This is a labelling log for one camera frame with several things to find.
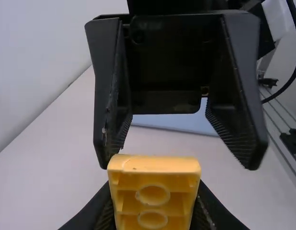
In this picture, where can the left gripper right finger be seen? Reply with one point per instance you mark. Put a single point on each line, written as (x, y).
(210, 213)

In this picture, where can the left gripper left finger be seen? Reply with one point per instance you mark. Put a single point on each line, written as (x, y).
(97, 210)

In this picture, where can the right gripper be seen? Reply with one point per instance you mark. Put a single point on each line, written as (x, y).
(169, 67)

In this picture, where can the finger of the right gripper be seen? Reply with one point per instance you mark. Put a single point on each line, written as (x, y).
(243, 107)

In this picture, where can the yellow toy brick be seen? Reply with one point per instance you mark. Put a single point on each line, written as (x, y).
(152, 167)

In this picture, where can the silver rails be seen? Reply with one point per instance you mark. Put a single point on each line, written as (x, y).
(282, 115)

